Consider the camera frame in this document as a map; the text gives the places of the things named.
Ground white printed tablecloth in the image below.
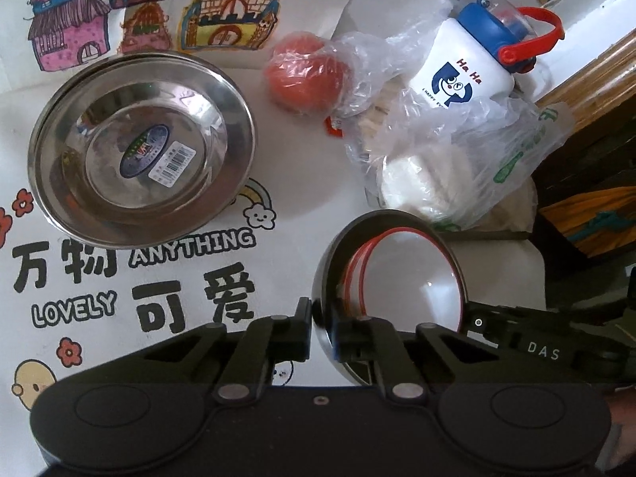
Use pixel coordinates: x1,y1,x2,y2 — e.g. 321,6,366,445
0,0,636,458

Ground black bowl with red rim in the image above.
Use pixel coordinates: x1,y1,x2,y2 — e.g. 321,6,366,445
310,209,471,389
354,227,466,334

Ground red tomato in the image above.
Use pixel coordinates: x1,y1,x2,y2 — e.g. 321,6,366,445
263,32,349,116

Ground orange and teal cloth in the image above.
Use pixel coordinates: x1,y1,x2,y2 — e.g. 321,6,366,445
544,181,636,271

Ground wooden furniture frame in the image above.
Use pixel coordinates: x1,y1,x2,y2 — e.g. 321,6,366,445
535,25,636,135

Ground white bottle with blue lid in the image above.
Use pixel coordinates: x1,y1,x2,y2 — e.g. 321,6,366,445
402,0,566,111

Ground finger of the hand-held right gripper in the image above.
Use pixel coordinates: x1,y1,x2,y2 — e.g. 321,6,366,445
464,301,530,347

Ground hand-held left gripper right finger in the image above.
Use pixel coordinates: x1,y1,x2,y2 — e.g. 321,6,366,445
332,303,502,404

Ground clear plastic bag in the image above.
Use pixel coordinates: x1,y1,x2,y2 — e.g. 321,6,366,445
325,30,568,232

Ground wooden sticks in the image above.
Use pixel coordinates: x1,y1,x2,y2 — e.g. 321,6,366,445
355,82,403,147

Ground white steamed buns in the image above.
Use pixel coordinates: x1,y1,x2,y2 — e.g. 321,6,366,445
380,153,480,222

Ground stainless steel bowl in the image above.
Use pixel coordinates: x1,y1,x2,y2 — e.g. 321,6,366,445
27,52,260,250

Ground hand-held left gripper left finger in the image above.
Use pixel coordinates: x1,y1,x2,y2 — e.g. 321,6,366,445
126,297,315,404

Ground large house drawing sheet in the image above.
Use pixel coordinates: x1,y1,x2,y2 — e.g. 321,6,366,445
0,0,304,93

